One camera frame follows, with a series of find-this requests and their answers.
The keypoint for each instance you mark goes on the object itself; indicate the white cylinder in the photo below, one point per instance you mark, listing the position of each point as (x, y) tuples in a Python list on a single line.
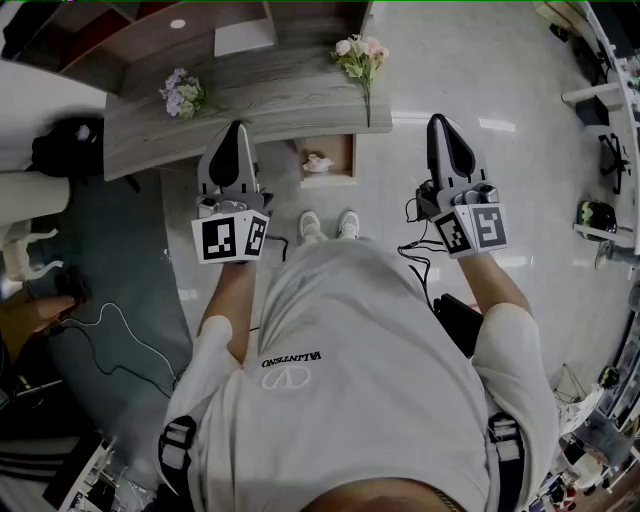
[(35, 197)]

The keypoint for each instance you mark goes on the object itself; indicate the person's left white shoe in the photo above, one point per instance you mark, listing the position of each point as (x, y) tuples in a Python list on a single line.
[(310, 224)]

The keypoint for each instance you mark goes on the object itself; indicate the person's white t-shirt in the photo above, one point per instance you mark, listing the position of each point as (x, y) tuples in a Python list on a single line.
[(350, 375)]

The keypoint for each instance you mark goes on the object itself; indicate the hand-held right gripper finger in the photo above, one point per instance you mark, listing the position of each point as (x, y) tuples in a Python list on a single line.
[(439, 150), (461, 160)]

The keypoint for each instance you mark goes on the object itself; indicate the black waist pack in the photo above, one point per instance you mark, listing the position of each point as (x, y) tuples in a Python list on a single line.
[(457, 322)]

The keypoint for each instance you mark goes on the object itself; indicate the grey wooden desk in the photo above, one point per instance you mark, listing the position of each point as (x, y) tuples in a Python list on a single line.
[(280, 95)]

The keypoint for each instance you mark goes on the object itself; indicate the dark teal rug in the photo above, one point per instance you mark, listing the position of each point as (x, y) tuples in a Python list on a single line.
[(130, 280)]

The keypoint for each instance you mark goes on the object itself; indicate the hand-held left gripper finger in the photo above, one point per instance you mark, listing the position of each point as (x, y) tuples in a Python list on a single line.
[(250, 160), (227, 157)]

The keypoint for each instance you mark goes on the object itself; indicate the brown wooden shelf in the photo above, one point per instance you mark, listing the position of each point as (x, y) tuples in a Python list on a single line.
[(150, 37)]

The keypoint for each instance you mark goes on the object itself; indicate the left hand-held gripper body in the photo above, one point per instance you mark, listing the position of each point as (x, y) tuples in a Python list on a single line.
[(230, 240)]

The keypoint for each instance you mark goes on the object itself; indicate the person's right forearm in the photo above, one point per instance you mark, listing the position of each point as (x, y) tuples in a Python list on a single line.
[(490, 285)]

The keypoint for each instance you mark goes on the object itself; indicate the pink artificial flower bunch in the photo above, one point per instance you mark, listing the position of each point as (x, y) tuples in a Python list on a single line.
[(361, 57)]

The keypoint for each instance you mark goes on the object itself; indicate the white figurine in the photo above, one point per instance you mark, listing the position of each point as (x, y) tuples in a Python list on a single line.
[(22, 250)]

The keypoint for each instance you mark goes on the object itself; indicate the person's right white shoe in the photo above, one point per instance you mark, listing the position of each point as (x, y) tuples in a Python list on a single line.
[(348, 223)]

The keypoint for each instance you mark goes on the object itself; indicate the pink item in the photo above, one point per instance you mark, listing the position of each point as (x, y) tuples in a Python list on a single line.
[(317, 163)]

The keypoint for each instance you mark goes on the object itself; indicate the white round table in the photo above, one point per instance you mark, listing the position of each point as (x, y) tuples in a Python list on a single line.
[(35, 100)]

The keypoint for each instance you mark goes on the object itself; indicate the white box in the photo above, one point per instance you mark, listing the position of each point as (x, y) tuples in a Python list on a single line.
[(245, 37)]

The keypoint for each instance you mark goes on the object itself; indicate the green black helmet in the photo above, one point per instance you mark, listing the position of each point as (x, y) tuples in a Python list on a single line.
[(596, 219)]

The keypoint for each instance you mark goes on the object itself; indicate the wooden desk drawer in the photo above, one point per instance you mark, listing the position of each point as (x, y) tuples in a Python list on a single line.
[(345, 160)]

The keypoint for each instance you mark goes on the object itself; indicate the black bag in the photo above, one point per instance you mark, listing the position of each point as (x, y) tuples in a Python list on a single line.
[(65, 147)]

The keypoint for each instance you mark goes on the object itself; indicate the purple artificial flower bunch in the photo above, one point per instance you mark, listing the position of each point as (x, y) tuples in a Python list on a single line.
[(182, 95)]

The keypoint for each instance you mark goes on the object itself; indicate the person's left forearm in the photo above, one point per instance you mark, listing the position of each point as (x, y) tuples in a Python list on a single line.
[(235, 295)]

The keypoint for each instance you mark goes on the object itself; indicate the black office chair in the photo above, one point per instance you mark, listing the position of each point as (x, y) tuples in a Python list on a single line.
[(614, 160)]

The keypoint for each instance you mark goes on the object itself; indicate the person's white shoe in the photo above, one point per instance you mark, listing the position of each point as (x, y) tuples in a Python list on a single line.
[(348, 223), (310, 224)]

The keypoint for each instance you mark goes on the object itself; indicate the white long desk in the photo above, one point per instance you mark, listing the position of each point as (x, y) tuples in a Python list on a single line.
[(627, 95)]

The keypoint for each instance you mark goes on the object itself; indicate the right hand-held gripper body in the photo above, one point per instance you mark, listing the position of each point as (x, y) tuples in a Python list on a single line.
[(470, 225)]

